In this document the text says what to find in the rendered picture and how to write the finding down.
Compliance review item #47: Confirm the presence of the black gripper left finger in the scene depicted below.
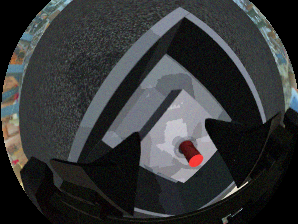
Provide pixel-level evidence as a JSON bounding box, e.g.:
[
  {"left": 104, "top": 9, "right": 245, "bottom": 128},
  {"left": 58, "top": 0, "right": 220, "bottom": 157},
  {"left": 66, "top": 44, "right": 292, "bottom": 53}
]
[{"left": 49, "top": 132, "right": 141, "bottom": 217}]

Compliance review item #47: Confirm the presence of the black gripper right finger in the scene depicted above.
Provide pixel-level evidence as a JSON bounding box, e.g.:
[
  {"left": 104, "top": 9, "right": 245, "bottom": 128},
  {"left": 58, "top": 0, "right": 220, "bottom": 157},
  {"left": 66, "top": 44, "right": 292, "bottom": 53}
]
[{"left": 205, "top": 112, "right": 282, "bottom": 188}]

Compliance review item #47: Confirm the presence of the dark red peg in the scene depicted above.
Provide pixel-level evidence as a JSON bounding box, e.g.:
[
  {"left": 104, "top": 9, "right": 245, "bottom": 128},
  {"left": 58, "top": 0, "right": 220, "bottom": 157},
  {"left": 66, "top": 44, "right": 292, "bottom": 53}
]
[{"left": 178, "top": 140, "right": 204, "bottom": 167}]

